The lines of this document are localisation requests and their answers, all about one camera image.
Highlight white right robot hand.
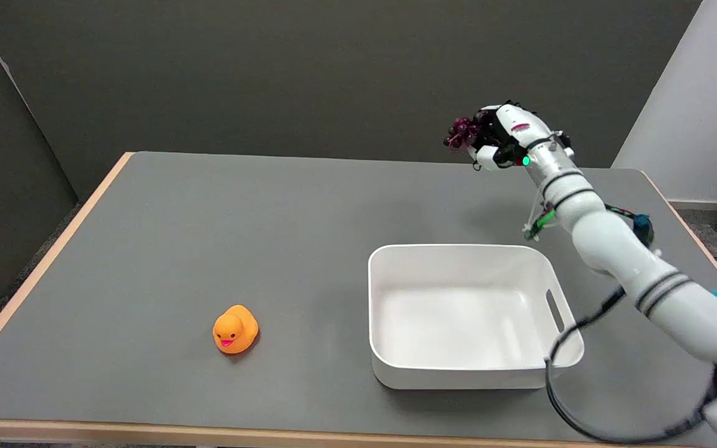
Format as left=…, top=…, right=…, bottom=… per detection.
left=467, top=101, right=566, bottom=172

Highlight purple grape bunch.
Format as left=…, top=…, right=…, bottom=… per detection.
left=443, top=117, right=482, bottom=150

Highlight white plastic box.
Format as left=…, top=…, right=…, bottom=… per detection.
left=368, top=244, right=585, bottom=391

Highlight orange rubber duck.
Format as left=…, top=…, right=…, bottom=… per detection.
left=212, top=304, right=260, bottom=355

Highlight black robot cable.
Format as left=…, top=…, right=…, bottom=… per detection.
left=544, top=287, right=717, bottom=445

